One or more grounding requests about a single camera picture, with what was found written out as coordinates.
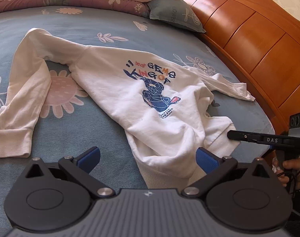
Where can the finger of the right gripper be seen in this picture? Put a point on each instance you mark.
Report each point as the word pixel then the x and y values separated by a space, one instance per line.
pixel 245 136

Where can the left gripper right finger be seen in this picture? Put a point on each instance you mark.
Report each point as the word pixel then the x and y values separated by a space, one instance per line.
pixel 246 197

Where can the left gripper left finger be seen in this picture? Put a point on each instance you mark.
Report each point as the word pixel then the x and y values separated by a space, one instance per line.
pixel 47 197

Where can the white printed sweatshirt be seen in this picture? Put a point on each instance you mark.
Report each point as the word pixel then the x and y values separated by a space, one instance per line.
pixel 160 104

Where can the orange wooden headboard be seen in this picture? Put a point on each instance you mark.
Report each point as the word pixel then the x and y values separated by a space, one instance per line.
pixel 260 43

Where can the grey-green pillow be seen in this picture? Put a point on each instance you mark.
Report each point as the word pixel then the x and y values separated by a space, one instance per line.
pixel 177 13

